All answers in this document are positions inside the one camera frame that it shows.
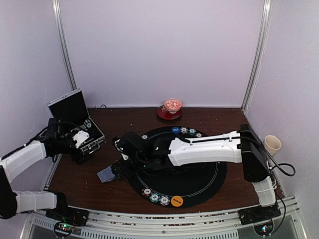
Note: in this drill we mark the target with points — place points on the orange big blind button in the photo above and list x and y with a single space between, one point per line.
177 201

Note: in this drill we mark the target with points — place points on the blue small blind button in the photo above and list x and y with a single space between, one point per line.
176 130

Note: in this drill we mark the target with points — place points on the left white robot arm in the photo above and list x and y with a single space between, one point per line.
12 165

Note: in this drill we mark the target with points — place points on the front aluminium rail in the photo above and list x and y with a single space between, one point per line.
224 224

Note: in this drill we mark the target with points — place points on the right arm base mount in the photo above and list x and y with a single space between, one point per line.
262 219

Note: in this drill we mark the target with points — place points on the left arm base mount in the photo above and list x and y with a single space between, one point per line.
66 222

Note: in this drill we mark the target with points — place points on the right aluminium frame post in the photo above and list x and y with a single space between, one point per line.
261 41

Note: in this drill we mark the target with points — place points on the grey playing card deck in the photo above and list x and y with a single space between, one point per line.
106 175

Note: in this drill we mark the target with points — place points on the black round poker mat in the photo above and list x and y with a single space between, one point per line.
195 183

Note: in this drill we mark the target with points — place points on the aluminium poker case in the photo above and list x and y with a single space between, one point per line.
71 107

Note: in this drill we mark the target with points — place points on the green chips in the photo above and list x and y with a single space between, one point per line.
192 131
154 198

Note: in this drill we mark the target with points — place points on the dark red saucer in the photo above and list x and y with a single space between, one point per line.
164 114

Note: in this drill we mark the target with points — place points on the red white patterned bowl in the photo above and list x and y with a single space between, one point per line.
173 105

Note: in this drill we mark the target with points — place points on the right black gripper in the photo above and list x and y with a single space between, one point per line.
116 169

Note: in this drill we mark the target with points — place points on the mixed chip stack in case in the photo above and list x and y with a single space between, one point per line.
88 123

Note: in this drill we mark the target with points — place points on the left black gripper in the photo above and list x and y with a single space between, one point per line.
75 157

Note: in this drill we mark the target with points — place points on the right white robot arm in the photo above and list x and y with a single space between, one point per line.
239 146

